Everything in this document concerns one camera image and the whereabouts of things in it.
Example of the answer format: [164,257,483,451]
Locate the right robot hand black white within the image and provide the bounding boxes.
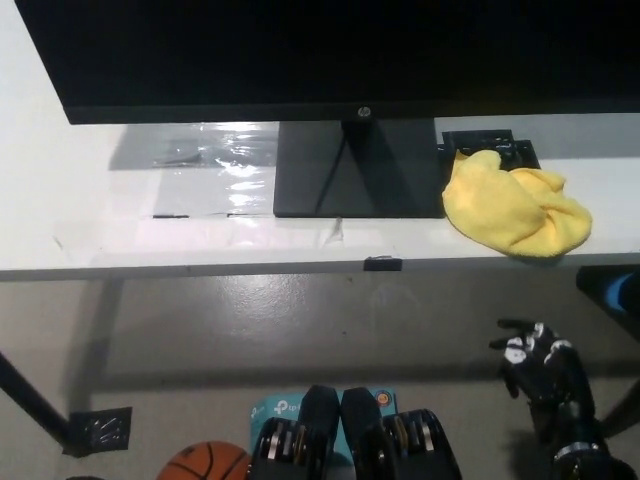
[488,318,597,444]

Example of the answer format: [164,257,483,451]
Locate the yellow microfibre cloth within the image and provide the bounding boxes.
[441,149,594,260]

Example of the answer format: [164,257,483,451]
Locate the black tape piece desk edge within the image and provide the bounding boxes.
[363,255,404,272]

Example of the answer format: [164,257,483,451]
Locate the black HP monitor with stand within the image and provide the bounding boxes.
[13,0,640,220]

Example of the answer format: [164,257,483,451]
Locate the black stool with blue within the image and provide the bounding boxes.
[574,266,640,316]

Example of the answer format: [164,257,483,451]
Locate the teal tp-link box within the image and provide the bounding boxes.
[249,387,399,459]

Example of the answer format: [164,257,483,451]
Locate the orange basketball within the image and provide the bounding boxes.
[156,440,253,480]

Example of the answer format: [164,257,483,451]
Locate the clear glossy tape sheet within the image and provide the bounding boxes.
[107,119,347,250]

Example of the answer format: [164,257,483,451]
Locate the black tape patch floor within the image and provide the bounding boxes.
[62,406,134,457]

